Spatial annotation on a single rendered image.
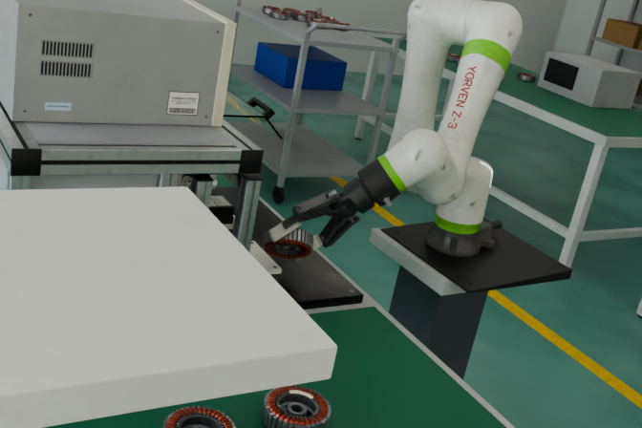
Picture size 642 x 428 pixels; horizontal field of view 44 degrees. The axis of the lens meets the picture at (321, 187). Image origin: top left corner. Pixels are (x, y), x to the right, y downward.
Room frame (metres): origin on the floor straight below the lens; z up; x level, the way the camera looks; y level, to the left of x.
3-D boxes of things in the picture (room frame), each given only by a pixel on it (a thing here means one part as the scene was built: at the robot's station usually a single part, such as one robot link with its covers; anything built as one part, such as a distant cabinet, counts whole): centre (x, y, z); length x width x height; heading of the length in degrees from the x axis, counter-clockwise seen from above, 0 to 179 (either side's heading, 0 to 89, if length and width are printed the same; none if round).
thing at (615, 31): (8.46, -2.86, 0.89); 0.42 x 0.40 x 0.21; 32
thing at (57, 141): (1.56, 0.49, 1.09); 0.68 x 0.44 x 0.05; 33
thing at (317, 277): (1.73, 0.23, 0.76); 0.64 x 0.47 x 0.02; 33
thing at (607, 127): (5.01, -1.10, 0.38); 2.20 x 0.90 x 0.75; 33
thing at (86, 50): (1.57, 0.50, 1.22); 0.44 x 0.39 x 0.20; 33
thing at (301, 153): (4.53, 0.21, 0.51); 1.01 x 0.60 x 1.01; 33
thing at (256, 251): (1.64, 0.15, 0.78); 0.15 x 0.15 x 0.01; 33
